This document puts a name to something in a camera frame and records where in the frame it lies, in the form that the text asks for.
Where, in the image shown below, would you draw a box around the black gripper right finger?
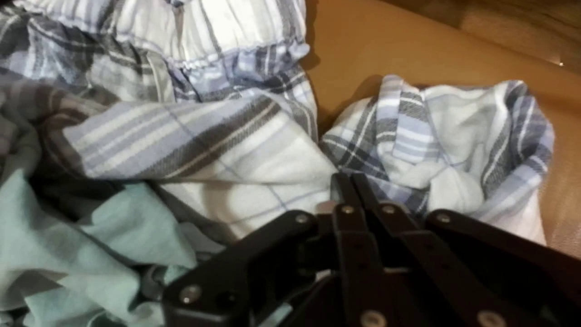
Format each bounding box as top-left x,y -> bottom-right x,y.
350,172 -> 581,327

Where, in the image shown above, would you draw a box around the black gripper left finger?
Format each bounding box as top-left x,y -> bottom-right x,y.
161,172 -> 367,327

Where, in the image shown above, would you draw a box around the blue white plaid cloth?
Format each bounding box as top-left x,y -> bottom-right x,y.
0,0 -> 339,243

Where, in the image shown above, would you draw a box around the white crumpled cloth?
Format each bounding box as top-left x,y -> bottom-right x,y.
319,72 -> 557,247

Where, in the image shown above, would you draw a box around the mint green cloth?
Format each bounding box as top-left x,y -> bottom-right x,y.
0,169 -> 201,327

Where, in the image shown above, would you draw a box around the brown leather couch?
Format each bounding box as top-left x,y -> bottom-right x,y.
301,0 -> 581,259

